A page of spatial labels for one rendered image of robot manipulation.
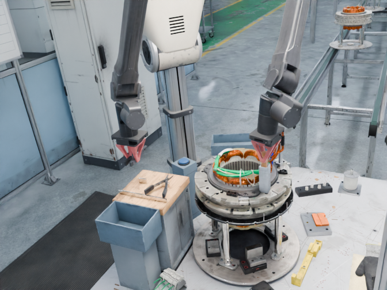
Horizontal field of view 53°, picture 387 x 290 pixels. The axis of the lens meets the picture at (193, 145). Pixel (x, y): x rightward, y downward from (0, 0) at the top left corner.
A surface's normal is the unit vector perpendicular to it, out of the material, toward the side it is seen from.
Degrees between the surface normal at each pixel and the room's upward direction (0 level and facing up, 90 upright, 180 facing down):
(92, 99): 90
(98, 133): 92
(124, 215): 90
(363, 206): 0
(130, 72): 116
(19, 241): 0
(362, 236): 0
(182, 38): 90
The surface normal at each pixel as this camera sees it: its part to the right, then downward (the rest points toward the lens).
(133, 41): 0.38, 0.74
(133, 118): 0.44, 0.38
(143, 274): -0.40, 0.45
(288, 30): -0.79, -0.20
